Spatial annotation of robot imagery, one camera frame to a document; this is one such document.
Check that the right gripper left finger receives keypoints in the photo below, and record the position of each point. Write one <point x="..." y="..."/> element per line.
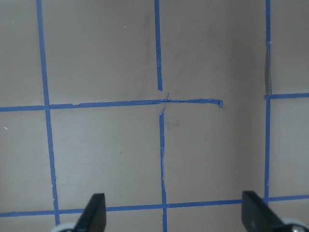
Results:
<point x="93" y="218"/>

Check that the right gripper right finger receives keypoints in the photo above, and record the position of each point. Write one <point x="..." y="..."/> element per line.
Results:
<point x="256" y="216"/>

